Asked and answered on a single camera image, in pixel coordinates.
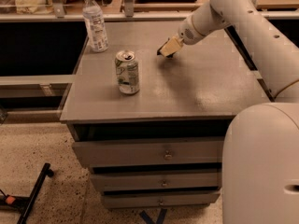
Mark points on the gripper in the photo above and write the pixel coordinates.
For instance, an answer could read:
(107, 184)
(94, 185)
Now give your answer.
(188, 34)

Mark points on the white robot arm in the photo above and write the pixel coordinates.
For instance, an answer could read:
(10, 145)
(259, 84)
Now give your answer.
(260, 160)

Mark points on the clear plastic water bottle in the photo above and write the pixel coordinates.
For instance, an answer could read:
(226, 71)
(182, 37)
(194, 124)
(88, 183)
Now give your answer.
(95, 25)

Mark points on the green white soda can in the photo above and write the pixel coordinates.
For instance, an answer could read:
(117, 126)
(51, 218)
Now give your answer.
(127, 72)

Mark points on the grey drawer cabinet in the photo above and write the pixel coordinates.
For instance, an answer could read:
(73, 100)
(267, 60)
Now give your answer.
(196, 93)

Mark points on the top grey drawer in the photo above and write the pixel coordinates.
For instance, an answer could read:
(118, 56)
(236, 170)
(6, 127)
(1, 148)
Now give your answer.
(143, 152)

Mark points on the grey drawer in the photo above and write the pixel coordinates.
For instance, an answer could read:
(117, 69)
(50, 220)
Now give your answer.
(202, 197)
(155, 181)
(143, 152)

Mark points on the middle grey drawer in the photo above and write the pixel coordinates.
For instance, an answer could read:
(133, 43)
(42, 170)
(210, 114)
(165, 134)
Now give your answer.
(155, 181)

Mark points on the bottom grey drawer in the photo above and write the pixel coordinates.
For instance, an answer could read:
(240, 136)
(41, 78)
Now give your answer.
(202, 197)

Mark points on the black stand with orange clip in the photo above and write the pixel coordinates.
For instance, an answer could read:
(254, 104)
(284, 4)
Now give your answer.
(24, 204)

